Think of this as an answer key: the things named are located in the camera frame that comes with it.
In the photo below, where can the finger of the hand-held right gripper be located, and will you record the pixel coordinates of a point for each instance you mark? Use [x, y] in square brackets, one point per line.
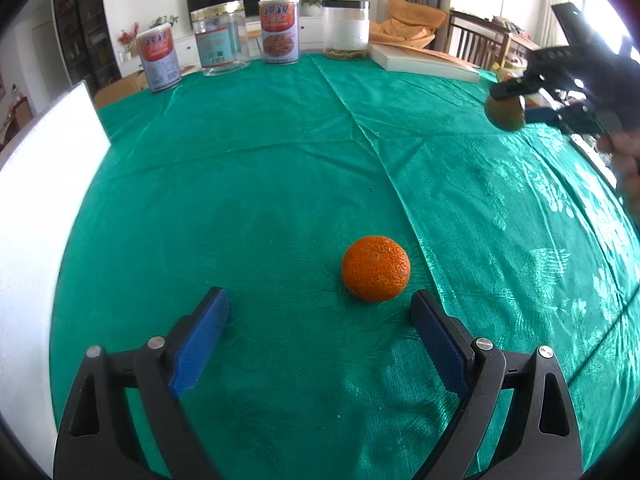
[560, 116]
[517, 86]

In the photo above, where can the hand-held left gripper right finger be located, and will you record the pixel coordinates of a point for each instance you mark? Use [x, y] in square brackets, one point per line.
[442, 345]

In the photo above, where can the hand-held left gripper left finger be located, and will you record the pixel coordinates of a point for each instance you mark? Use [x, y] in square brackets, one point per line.
[200, 340]

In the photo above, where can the brownish green pear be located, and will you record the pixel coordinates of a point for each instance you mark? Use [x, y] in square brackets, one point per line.
[505, 117]

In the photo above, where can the small orange tangerine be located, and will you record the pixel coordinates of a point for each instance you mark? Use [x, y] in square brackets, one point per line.
[375, 268]

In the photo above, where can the person's right hand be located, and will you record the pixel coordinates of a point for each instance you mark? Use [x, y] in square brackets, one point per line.
[627, 160]

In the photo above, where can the wooden bench chair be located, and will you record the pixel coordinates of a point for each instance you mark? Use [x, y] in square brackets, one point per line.
[475, 40]

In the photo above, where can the flat white box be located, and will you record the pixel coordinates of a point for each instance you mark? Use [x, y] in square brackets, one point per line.
[420, 62]

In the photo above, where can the orange lounge chair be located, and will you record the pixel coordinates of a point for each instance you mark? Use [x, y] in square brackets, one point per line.
[407, 25]

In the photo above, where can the clear jar with black lid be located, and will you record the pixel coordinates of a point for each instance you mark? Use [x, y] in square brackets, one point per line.
[346, 30]

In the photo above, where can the green satin tablecloth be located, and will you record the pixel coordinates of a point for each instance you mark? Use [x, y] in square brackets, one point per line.
[280, 170]

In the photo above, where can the white board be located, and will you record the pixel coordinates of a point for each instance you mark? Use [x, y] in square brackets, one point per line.
[35, 210]

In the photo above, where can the tall red label tin can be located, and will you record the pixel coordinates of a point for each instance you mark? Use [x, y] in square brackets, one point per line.
[279, 30]

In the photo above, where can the brown cardboard box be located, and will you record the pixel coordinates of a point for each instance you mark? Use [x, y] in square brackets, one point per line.
[120, 89]

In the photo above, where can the short red label tin can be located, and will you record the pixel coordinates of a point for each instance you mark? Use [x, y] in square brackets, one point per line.
[159, 62]

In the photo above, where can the clear jar with gold lid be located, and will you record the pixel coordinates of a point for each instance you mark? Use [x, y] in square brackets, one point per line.
[220, 40]

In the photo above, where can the red flower arrangement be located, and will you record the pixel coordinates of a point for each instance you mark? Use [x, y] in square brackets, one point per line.
[129, 37]

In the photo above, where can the small plant in white pot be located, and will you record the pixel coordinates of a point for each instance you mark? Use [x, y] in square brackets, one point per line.
[165, 21]

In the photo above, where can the dark glass display cabinet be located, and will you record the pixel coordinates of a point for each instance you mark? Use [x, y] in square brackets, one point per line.
[85, 20]

